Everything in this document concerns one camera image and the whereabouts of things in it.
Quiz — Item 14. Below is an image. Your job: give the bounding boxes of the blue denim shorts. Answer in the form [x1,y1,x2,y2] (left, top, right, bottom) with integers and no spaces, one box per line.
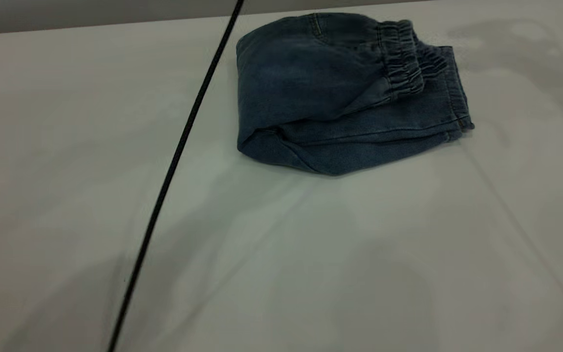
[236,12,476,176]

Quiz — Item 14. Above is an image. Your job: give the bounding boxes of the black cable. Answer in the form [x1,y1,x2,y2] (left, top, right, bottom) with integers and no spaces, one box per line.
[108,0,245,352]

